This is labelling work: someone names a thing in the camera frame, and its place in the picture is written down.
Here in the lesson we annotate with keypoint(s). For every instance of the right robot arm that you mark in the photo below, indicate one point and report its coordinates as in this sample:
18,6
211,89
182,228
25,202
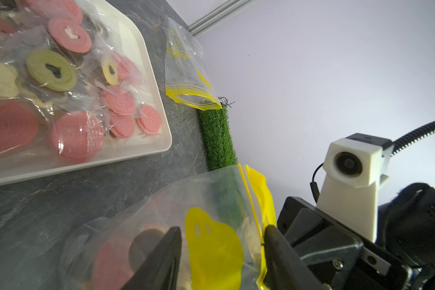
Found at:
406,225

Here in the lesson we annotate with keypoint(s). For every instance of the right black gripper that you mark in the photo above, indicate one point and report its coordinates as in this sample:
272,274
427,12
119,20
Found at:
340,258

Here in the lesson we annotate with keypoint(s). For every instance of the white rectangular tray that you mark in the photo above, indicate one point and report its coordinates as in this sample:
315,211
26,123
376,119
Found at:
76,137

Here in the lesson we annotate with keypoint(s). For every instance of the green artificial grass mat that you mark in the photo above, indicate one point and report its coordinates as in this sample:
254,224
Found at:
218,143

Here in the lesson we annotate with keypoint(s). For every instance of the poured wrapped cookie pile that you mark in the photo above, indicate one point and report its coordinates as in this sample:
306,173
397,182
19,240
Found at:
58,79

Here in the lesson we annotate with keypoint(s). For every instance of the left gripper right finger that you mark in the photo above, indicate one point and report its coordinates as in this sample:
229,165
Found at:
286,270

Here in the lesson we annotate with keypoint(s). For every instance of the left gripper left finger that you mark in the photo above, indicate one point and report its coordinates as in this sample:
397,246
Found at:
155,256

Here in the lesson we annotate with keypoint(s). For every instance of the cookie ziploc bag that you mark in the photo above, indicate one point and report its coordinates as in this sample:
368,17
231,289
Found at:
201,233
186,78

